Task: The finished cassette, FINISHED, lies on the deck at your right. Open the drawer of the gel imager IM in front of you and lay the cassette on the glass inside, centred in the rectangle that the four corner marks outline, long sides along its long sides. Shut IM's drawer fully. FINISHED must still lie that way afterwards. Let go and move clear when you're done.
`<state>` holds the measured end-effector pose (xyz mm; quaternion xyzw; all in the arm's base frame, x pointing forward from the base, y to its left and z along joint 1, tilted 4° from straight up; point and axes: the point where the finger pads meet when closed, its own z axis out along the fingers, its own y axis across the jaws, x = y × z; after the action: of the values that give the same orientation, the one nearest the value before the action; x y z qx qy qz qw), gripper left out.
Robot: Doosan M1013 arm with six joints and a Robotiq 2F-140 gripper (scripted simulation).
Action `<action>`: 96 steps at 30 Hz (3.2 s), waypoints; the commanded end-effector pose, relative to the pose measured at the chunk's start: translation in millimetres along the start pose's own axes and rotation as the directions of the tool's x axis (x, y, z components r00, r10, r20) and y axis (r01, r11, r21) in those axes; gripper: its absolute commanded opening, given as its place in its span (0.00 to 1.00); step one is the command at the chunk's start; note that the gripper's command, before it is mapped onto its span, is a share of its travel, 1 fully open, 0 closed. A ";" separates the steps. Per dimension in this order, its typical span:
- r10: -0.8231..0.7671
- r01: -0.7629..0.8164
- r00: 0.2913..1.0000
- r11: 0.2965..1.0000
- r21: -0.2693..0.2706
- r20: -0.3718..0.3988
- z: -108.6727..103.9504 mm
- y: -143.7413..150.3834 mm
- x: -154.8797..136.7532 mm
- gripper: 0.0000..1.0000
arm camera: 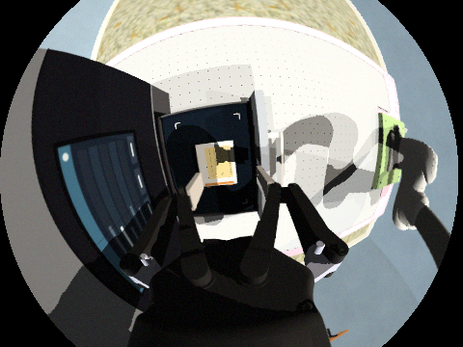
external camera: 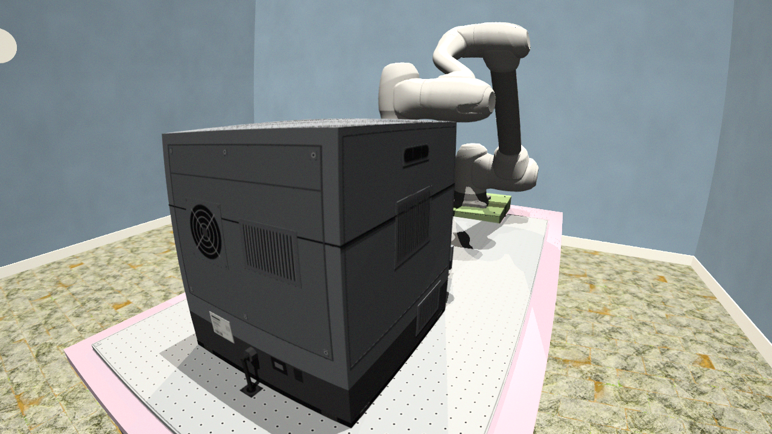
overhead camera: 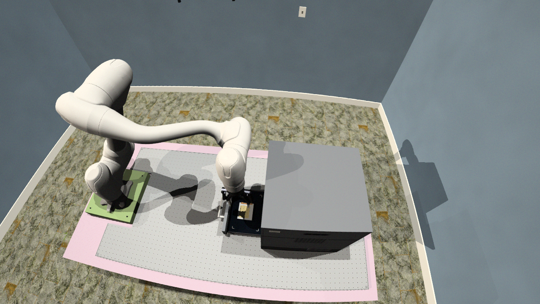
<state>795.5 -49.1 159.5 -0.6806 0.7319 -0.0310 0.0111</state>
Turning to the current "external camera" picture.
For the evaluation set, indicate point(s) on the dark grey instrument cabinet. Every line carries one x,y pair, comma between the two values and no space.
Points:
314,257

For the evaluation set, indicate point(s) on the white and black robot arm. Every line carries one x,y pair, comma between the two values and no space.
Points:
459,97

